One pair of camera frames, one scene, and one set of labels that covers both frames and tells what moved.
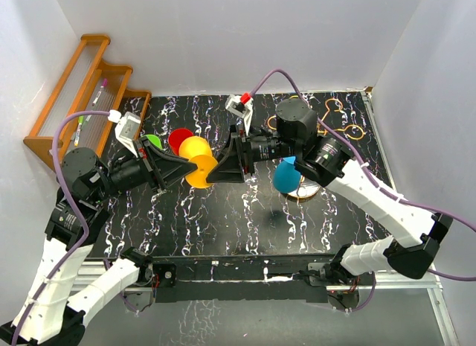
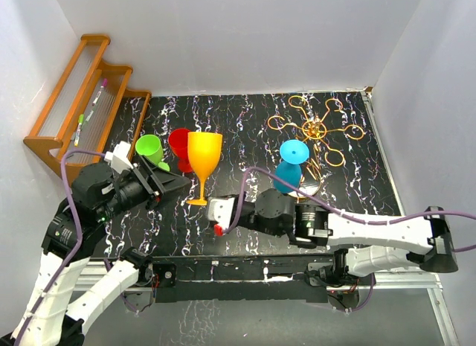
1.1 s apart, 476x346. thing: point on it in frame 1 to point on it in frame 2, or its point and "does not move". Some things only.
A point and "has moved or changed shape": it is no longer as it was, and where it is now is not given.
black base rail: x=244 y=278 does not move
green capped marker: x=80 y=122 does not move
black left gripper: x=158 y=170 to x=158 y=182
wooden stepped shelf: x=93 y=85 does not move
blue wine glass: x=286 y=178 does not move
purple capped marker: x=103 y=85 does not move
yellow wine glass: x=198 y=150 has moved or changed shape
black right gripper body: x=264 y=147 to x=248 y=217
